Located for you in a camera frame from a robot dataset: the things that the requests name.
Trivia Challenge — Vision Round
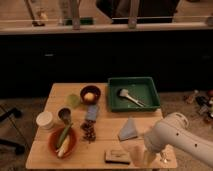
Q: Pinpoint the yellow round fruit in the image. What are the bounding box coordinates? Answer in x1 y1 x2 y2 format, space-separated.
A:
84 92 95 101

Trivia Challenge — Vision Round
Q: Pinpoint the metal cup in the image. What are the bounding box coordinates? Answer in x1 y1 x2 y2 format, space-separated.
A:
58 108 71 125

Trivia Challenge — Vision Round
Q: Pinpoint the white paper cup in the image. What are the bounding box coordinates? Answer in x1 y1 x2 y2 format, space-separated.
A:
36 111 54 130

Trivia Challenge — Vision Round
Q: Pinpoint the green plastic tray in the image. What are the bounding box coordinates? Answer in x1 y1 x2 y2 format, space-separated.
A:
107 77 160 112

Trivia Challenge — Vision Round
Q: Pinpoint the pale corn cob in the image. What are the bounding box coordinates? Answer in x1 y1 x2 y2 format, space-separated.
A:
57 136 70 158

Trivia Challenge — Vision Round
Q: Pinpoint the orange bowl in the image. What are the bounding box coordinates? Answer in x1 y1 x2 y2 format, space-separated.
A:
48 127 77 159

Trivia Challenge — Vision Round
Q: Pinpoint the black office chair base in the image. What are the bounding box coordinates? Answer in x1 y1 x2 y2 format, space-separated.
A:
0 107 25 155

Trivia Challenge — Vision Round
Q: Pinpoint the green plastic cup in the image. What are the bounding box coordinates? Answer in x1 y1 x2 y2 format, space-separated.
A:
66 94 80 109

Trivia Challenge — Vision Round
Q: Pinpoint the dark red bowl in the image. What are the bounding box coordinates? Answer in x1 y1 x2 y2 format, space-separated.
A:
80 85 101 105

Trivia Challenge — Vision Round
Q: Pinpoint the dark bunch of grapes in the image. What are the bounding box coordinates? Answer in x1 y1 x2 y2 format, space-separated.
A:
80 120 96 142

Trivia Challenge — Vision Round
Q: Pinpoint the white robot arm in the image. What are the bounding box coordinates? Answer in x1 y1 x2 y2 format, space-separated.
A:
130 112 213 168

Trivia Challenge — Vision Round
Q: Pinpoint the blue sponge block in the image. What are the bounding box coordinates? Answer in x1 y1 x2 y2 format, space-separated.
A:
85 105 98 121

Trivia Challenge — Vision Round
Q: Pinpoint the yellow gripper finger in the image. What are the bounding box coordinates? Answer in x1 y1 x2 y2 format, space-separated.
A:
130 146 143 167
144 150 156 166

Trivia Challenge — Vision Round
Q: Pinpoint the blue folded cloth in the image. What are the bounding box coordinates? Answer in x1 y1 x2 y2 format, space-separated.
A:
118 118 138 141

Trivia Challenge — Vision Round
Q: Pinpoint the brown board eraser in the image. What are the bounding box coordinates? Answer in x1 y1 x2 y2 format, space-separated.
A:
105 149 130 164

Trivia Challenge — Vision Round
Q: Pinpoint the wooden table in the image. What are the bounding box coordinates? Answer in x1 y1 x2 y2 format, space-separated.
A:
25 82 178 171

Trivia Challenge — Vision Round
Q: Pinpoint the silver fork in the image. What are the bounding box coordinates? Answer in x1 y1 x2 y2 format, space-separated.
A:
160 151 168 163

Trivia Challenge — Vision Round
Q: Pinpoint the green vegetable stick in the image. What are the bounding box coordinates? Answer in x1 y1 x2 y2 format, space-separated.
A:
56 124 72 149

